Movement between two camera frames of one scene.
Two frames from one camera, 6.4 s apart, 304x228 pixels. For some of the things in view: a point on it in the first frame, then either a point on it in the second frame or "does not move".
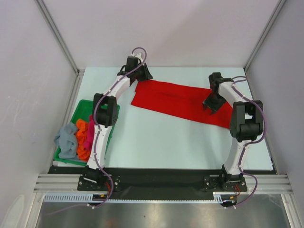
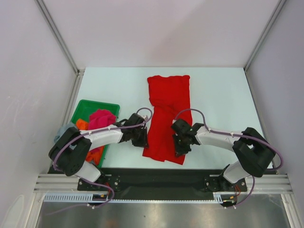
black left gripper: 147,75 → 143,142
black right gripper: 214,102 → 181,143
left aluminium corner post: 80,72 does not move
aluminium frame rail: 267,184 does not move
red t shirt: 182,100 → 168,95
